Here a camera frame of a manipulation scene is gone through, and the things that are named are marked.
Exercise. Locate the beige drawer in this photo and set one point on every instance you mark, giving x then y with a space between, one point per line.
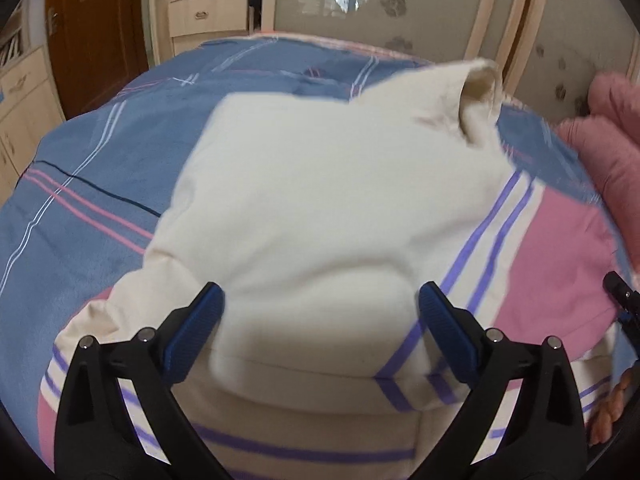
207 12

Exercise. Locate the beige open shelf unit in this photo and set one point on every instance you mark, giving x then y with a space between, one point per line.
210 15

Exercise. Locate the brown wooden door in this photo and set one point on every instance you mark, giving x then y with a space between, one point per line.
95 35

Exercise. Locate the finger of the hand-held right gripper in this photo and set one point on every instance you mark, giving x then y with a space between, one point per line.
625 297

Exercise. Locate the rolled pink blanket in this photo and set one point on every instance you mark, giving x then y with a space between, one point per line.
612 140

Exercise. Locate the person's right hand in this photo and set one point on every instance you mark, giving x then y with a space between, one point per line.
607 410

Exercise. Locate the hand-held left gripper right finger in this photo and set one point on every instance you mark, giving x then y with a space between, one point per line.
445 332

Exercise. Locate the white garment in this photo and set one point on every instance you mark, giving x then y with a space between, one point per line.
320 210

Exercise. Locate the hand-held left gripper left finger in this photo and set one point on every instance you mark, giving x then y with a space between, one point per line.
197 332

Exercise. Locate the wardrobe with frosted sliding doors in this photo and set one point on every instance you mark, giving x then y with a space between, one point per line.
400 5

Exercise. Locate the striped blue pink bed sheet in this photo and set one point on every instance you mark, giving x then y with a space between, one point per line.
100 195

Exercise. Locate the beige side cabinet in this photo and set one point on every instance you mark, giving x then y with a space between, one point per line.
25 100

